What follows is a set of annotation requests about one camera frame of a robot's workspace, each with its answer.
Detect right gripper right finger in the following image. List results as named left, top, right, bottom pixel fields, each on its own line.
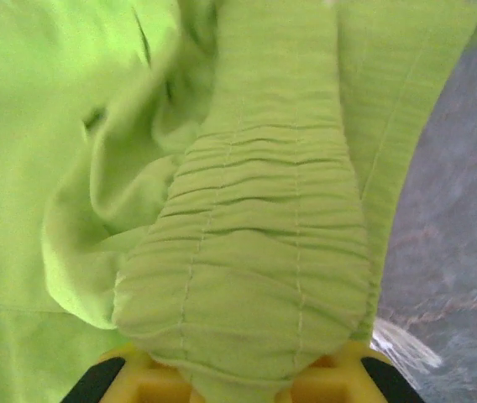
left=287, top=339, right=427, bottom=403

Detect lime green shorts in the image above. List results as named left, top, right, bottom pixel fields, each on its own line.
left=0, top=0, right=477, bottom=403

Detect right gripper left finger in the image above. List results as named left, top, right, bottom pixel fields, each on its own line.
left=66, top=341, right=200, bottom=403

